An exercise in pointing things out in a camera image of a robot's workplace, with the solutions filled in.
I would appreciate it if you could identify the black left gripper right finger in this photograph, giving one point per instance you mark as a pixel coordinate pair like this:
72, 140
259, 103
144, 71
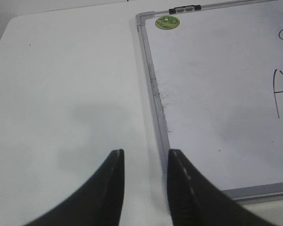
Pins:
194, 201

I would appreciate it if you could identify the black hanging clip on frame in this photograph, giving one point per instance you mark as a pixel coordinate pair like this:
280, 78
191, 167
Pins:
184, 9

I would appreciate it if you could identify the white board with aluminium frame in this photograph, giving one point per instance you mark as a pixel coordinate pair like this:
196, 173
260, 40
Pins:
216, 92

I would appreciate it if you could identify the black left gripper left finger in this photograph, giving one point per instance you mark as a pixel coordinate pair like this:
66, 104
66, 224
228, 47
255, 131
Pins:
98, 202

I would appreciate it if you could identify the round green magnet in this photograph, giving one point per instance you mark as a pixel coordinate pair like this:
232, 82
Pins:
167, 22

